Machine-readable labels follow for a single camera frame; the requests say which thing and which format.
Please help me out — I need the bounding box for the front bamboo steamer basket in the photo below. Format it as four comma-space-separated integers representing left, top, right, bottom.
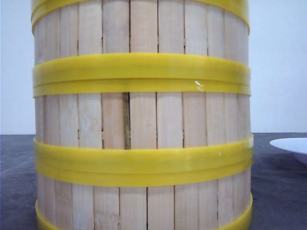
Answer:
35, 169, 252, 230

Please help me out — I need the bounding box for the white plate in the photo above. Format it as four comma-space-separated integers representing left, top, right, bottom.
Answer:
270, 138, 307, 166

